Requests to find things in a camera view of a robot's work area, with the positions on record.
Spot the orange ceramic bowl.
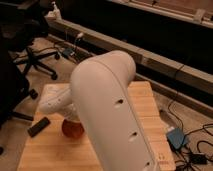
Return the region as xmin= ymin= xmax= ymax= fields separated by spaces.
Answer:
xmin=62 ymin=120 xmax=84 ymax=139

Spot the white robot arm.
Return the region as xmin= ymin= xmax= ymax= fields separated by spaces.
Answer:
xmin=39 ymin=50 xmax=160 ymax=171

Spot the black remote control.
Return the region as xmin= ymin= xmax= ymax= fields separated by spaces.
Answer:
xmin=27 ymin=117 xmax=50 ymax=137

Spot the blue device on floor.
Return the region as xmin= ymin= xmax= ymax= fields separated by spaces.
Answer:
xmin=62 ymin=48 xmax=75 ymax=58

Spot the white spray bottle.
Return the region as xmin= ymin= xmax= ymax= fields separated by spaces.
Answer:
xmin=49 ymin=1 xmax=62 ymax=20

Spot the black office chair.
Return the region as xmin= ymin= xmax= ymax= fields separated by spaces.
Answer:
xmin=0 ymin=0 xmax=62 ymax=81

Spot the blue power adapter box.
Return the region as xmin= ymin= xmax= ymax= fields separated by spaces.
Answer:
xmin=166 ymin=128 xmax=189 ymax=150

